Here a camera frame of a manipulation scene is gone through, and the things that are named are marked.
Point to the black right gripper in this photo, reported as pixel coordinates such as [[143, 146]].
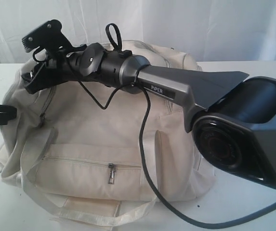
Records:
[[58, 67]]

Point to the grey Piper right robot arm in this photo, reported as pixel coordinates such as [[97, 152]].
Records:
[[231, 116]]

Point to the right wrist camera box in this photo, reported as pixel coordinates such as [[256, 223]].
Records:
[[47, 36]]

